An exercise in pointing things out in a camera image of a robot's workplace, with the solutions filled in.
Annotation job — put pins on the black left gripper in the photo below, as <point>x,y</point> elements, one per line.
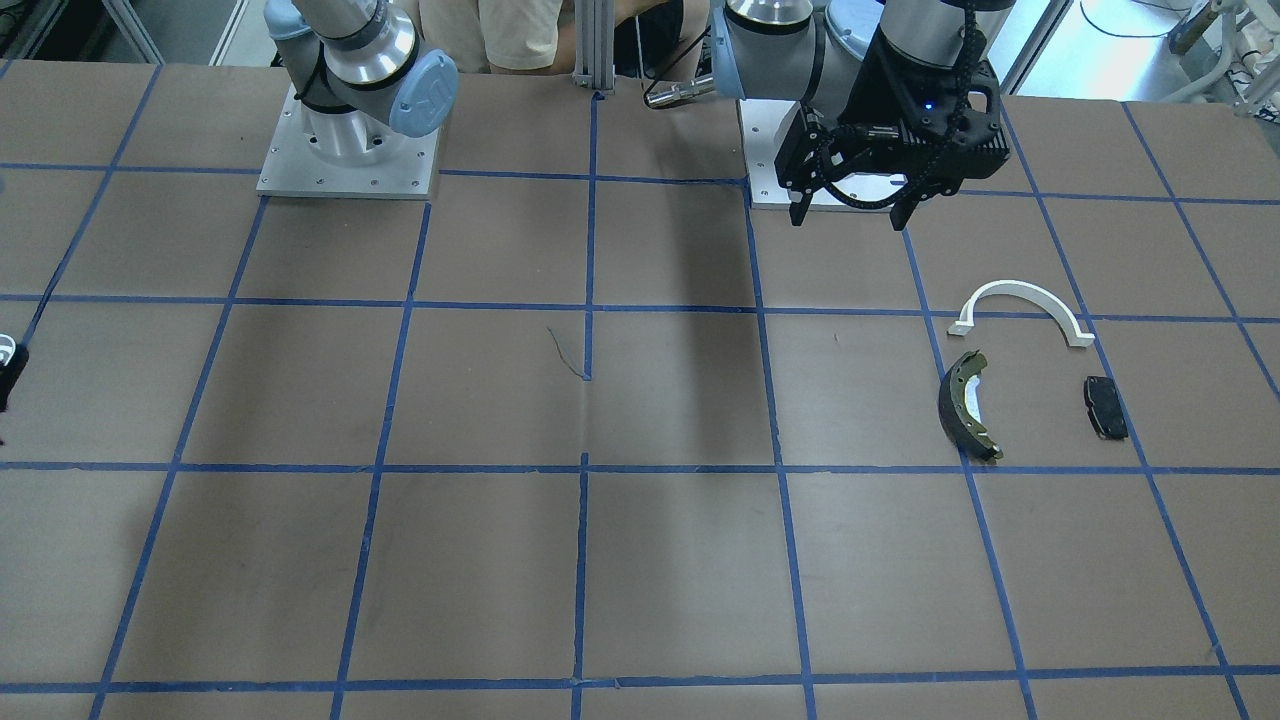
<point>893,84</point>

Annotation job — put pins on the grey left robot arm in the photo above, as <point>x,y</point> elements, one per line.
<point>810,52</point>

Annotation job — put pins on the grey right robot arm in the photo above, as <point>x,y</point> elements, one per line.
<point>366,107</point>

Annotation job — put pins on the green brake shoe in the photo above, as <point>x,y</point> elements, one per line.
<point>959,408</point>

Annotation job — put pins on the black brake pad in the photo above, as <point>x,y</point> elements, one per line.
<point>1104,407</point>

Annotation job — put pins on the person in beige shirt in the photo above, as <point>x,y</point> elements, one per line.
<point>539,38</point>

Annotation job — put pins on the aluminium frame post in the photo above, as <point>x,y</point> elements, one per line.
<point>594,46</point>

